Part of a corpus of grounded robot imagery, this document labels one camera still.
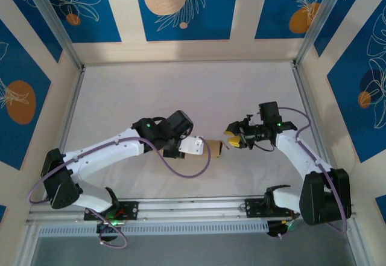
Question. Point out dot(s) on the aluminium frame post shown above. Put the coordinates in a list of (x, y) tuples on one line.
[(55, 21), (319, 21)]

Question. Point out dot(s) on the aluminium front frame rail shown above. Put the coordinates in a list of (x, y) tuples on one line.
[(193, 210)]

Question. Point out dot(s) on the blue leaf poster small orange circle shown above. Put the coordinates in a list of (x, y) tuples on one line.
[(356, 82)]

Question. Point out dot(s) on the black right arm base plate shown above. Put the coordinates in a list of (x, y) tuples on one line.
[(253, 208)]

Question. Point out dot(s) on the blue poster orange oval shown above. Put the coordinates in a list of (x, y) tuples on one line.
[(21, 67)]

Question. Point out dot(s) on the aluminium frame leg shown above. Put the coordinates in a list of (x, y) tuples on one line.
[(357, 242), (27, 242)]

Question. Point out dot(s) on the black controller module with LED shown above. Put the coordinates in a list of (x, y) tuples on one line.
[(279, 228), (107, 228)]

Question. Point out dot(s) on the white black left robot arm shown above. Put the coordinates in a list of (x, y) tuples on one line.
[(99, 154)]

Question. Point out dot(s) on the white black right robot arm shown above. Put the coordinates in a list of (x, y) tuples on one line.
[(301, 154)]

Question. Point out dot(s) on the blue feather poster orange circle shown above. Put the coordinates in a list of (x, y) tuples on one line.
[(277, 12)]

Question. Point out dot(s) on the brown cardboard paper box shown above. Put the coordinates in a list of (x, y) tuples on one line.
[(215, 149)]

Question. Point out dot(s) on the blue floral poster small orange dot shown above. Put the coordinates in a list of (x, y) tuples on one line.
[(99, 21)]

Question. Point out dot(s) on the blue poster large beige circle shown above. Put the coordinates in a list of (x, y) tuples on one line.
[(193, 21)]

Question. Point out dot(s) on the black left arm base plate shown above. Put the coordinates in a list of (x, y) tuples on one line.
[(129, 210)]

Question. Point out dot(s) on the aluminium table side rail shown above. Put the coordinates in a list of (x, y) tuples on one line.
[(304, 97), (75, 97)]

